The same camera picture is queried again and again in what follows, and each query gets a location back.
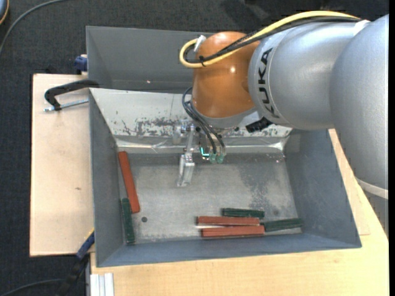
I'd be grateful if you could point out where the dark green flat block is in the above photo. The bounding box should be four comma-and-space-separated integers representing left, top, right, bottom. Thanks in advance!
261, 217, 304, 232
222, 207, 266, 219
120, 197, 136, 245

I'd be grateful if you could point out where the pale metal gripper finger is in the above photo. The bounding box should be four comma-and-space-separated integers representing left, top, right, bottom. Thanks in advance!
184, 161, 196, 187
176, 154, 189, 188

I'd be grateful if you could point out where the red-brown flat block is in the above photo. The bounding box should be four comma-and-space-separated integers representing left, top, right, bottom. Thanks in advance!
117, 151, 141, 214
196, 216, 261, 227
201, 225, 266, 238

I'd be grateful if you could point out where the black cylinder on white bracket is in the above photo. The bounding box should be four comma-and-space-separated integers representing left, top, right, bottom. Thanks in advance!
245, 117, 273, 134

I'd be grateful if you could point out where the grey metal bin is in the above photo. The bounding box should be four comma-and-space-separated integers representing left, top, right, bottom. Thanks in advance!
85, 25, 362, 268

